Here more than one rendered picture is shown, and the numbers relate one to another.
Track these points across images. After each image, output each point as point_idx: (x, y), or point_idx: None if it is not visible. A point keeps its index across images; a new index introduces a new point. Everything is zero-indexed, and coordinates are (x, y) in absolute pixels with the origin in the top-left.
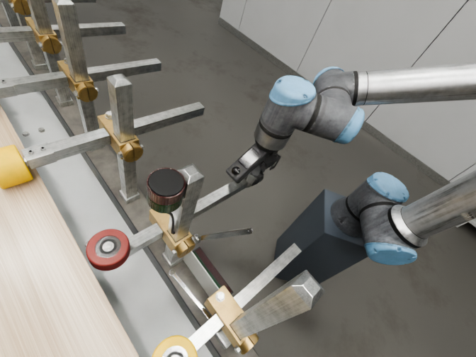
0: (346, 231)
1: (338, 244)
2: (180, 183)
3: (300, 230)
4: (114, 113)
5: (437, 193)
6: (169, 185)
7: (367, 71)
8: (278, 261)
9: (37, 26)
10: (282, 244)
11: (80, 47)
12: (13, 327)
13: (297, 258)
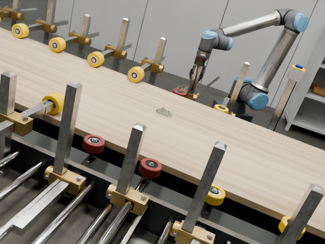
0: (235, 111)
1: None
2: (204, 56)
3: None
4: (159, 52)
5: (262, 67)
6: (203, 56)
7: (223, 27)
8: (225, 100)
9: (85, 34)
10: None
11: (126, 36)
12: (179, 104)
13: None
